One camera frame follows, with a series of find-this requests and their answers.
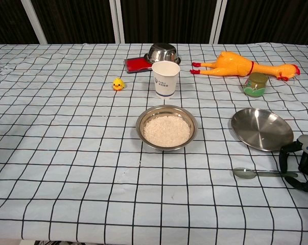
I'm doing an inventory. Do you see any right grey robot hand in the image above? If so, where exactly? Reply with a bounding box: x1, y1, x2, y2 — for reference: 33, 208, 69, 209
278, 134, 308, 192

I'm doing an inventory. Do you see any metal spoon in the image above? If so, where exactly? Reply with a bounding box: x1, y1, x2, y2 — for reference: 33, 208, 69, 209
232, 167, 299, 179

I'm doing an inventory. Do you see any white rice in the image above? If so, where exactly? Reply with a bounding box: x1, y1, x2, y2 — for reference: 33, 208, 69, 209
143, 115, 191, 148

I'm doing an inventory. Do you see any white paper cup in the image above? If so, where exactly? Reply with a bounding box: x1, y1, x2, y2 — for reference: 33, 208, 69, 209
151, 61, 181, 100

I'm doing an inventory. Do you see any metal bowl with rice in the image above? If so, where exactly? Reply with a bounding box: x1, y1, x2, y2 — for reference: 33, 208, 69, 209
135, 105, 198, 152

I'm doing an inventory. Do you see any empty steel bowl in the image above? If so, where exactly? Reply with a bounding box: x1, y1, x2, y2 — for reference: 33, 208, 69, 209
144, 43, 182, 65

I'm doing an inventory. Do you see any flat steel plate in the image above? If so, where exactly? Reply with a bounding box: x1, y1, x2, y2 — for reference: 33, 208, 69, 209
231, 108, 294, 152

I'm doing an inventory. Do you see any green glass jar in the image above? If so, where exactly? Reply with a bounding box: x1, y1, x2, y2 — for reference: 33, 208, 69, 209
242, 72, 269, 98

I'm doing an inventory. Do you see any yellow rubber chicken toy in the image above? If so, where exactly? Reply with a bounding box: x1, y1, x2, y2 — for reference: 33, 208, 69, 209
190, 51, 301, 81

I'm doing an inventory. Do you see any red flat box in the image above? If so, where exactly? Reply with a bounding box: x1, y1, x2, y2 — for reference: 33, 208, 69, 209
124, 57, 154, 75

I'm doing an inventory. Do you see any small yellow chick toy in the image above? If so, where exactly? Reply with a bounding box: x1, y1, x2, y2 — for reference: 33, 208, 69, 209
112, 78, 126, 91

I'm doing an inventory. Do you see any checked white tablecloth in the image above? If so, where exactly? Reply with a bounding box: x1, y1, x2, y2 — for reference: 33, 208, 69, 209
0, 42, 308, 242

